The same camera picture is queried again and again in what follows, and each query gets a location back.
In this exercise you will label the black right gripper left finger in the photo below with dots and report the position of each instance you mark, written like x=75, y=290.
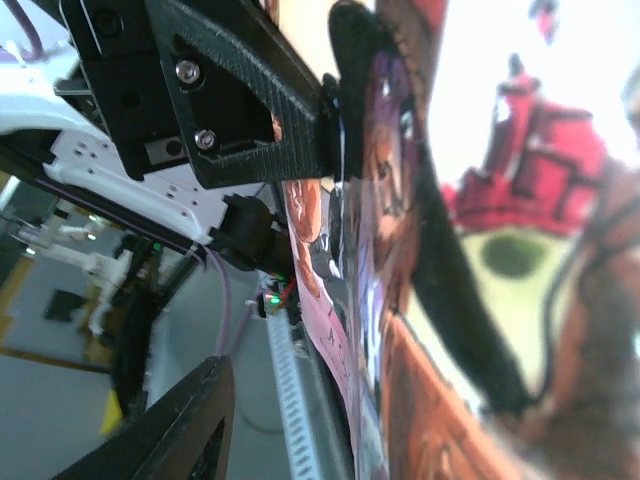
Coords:
x=186, y=434

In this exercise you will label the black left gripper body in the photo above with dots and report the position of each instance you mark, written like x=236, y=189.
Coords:
x=134, y=71

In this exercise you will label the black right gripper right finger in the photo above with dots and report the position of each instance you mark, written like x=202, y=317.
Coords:
x=387, y=63

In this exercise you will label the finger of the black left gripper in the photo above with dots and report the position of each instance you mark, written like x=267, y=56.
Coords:
x=248, y=108

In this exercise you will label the pink Taming of Shrew book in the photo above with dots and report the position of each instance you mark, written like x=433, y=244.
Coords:
x=533, y=127

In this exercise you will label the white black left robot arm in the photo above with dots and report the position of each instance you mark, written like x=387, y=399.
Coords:
x=51, y=135

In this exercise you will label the left controller circuit board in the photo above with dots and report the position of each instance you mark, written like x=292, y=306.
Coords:
x=272, y=294

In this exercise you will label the light blue slotted cable duct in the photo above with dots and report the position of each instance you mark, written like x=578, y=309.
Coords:
x=299, y=437

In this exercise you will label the black aluminium frame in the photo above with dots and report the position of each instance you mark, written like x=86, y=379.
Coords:
x=132, y=289

